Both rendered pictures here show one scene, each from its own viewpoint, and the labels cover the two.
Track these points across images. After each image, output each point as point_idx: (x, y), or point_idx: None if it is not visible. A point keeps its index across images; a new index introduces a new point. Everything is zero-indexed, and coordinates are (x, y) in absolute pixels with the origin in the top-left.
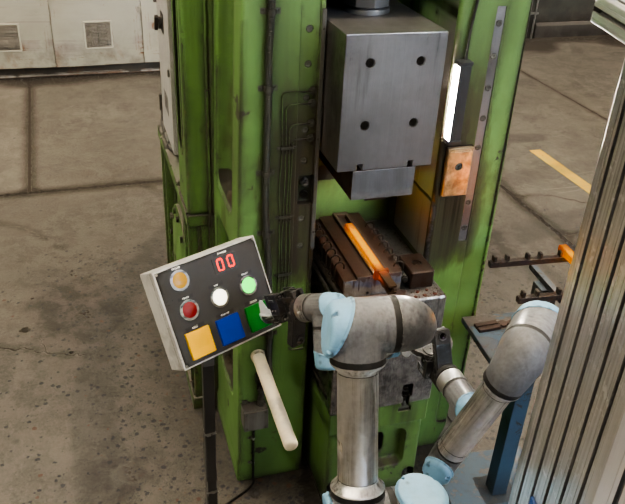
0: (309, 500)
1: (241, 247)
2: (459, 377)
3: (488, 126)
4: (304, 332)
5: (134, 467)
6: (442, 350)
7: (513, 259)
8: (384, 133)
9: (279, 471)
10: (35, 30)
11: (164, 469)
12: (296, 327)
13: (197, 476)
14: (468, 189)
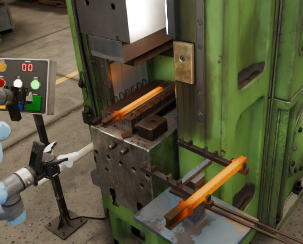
0: (114, 243)
1: (39, 63)
2: (17, 174)
3: (207, 30)
4: (16, 114)
5: (86, 179)
6: (32, 156)
7: (195, 146)
8: (98, 10)
9: None
10: None
11: (92, 188)
12: (8, 108)
13: (96, 199)
14: (198, 82)
